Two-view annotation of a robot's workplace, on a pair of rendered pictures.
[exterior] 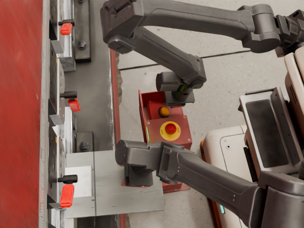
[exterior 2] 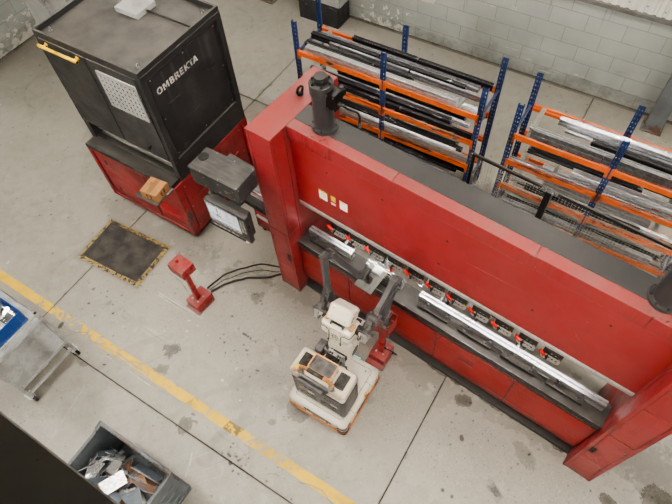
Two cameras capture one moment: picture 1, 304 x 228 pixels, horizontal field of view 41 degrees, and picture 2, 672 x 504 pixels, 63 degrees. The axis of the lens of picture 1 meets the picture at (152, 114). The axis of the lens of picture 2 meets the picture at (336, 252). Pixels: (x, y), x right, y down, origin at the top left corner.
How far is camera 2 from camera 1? 4.05 m
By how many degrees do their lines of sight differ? 52
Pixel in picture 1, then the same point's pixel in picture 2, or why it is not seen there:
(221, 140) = (370, 371)
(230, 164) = (358, 365)
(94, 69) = (413, 305)
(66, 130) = not seen: hidden behind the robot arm
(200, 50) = (427, 423)
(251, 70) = (396, 438)
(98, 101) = (401, 299)
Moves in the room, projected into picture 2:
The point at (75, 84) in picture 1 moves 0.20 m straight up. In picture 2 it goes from (412, 297) to (414, 285)
